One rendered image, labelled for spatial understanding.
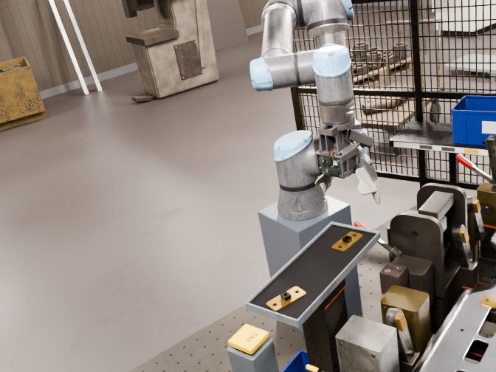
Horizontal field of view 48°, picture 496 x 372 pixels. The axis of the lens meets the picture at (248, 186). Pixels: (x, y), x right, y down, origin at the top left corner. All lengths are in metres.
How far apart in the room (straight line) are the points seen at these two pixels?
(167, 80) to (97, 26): 2.47
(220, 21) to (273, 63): 9.07
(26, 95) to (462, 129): 6.69
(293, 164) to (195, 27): 6.29
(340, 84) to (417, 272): 0.50
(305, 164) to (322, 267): 0.37
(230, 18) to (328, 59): 9.31
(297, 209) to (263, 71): 0.50
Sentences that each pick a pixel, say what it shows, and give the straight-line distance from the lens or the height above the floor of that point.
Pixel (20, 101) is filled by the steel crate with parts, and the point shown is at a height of 0.33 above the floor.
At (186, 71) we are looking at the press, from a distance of 7.74.
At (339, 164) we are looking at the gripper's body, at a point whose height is 1.39.
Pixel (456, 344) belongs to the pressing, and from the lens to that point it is 1.33.
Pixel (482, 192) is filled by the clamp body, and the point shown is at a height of 1.05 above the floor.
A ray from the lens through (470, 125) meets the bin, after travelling 2.16.
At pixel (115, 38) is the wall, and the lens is 9.90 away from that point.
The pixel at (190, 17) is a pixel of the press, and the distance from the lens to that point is 7.73.
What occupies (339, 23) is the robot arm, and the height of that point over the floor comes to 1.60.
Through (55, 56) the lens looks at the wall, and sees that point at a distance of 9.60.
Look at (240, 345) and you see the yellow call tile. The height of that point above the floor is 1.16.
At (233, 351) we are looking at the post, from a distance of 1.15.
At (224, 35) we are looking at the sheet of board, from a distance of 10.33.
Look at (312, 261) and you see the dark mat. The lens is 1.32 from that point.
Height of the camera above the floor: 1.88
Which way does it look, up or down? 25 degrees down
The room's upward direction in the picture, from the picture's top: 11 degrees counter-clockwise
